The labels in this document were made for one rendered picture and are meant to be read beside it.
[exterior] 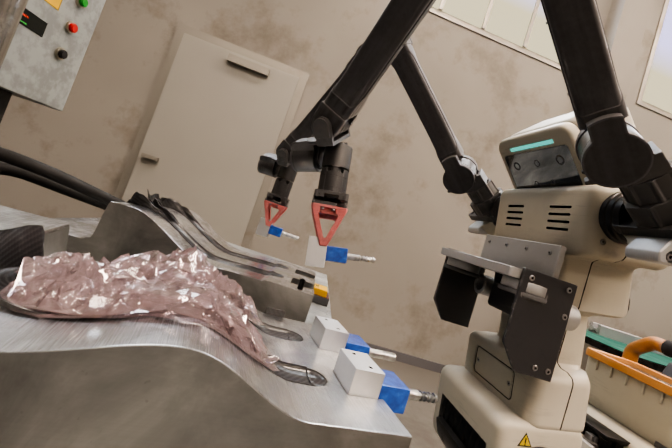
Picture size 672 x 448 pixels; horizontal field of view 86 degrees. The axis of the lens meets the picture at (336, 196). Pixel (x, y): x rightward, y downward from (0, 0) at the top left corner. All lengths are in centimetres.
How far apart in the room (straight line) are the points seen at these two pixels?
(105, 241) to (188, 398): 44
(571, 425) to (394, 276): 273
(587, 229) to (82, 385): 69
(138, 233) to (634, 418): 100
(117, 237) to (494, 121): 354
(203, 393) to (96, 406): 7
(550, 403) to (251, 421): 55
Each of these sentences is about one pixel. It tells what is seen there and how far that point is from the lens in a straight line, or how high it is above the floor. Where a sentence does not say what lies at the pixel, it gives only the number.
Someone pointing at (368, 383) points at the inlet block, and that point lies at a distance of 43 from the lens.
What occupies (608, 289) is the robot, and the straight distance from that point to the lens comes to 84.
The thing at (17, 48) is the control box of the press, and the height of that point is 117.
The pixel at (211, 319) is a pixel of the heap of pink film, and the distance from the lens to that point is 36.
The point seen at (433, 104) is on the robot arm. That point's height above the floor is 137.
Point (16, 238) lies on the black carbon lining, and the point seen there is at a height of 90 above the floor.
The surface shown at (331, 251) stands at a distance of 68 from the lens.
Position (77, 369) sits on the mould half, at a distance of 32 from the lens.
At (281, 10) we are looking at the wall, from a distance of 360.
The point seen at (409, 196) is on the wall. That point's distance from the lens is 341.
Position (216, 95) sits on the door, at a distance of 330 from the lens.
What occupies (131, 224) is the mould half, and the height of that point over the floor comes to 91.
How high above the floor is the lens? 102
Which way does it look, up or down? 4 degrees up
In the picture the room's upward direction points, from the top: 19 degrees clockwise
